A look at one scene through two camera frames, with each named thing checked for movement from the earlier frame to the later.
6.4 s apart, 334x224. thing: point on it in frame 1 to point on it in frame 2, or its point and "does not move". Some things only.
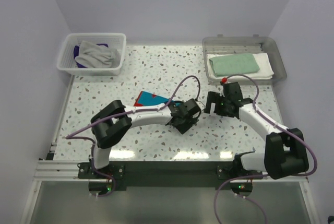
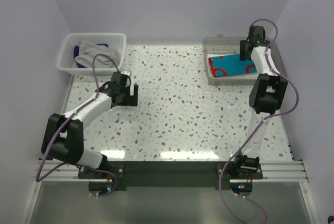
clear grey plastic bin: x=227 y=45 does not move
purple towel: x=76 y=52 does not move
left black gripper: x=183 y=128 to x=131 y=100
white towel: x=266 y=70 to x=215 y=55
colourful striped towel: x=145 y=98 to x=230 y=65
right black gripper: x=215 y=97 to x=243 y=55
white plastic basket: x=66 y=62 does not move
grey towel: x=92 y=56 does not move
